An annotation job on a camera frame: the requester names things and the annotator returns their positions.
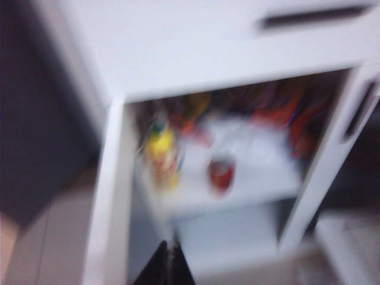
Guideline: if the yellow detergent bottle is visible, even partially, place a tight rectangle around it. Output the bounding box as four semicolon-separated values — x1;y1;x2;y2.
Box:
145;120;181;189

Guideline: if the crumpled white plastic bag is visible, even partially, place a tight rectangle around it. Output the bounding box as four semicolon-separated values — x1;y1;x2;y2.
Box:
204;118;289;163

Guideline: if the black bar door handle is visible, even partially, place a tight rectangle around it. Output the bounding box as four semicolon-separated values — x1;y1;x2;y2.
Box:
344;82;378;141

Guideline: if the white glass-panel cabinet door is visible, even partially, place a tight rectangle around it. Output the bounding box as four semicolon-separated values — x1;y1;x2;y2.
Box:
277;64;380;249
88;96;179;285

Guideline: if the red herbal tea can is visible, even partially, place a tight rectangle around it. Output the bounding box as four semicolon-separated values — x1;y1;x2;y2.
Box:
207;159;238;197

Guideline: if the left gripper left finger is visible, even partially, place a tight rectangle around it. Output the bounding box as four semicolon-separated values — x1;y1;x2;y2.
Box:
139;240;171;285

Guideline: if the glass panel white frame table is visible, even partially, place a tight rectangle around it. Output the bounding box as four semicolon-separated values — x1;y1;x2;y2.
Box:
314;213;380;285

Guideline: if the black bar drawer handle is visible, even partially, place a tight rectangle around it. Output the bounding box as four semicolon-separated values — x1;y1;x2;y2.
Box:
260;5;373;30

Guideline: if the white cabinet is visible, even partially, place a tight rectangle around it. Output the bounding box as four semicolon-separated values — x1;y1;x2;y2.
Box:
38;0;380;285

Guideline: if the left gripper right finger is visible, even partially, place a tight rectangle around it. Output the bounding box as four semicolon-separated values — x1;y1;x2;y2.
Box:
171;245;198;285

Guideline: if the grey door panel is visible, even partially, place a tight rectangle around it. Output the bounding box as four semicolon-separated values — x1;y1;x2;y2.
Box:
0;0;103;228

